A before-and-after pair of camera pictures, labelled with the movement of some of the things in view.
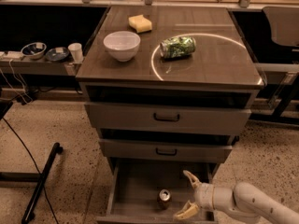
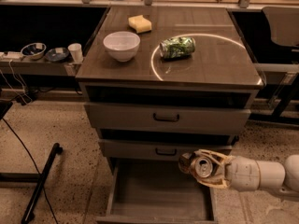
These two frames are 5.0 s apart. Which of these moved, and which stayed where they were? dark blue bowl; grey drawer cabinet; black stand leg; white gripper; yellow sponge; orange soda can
Moved: orange soda can; white gripper
Stayed: grey drawer cabinet; dark blue bowl; yellow sponge; black stand leg
